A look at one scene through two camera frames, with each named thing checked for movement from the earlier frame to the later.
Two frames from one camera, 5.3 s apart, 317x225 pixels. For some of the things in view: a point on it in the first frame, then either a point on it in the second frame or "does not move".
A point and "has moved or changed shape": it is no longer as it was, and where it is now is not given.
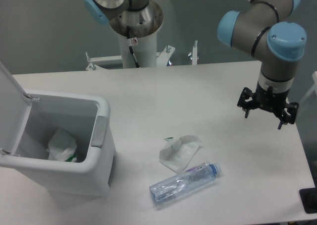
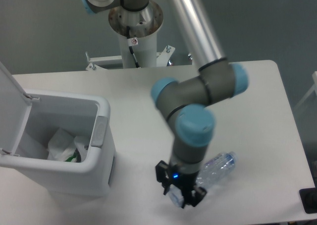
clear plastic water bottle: (172, 186) has moved or changed shape
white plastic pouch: (178, 155) has moved or changed shape
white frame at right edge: (314, 87) does not move
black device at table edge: (308, 196) does not move
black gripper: (273, 101) → (184, 181)
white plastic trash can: (28, 119) does not move
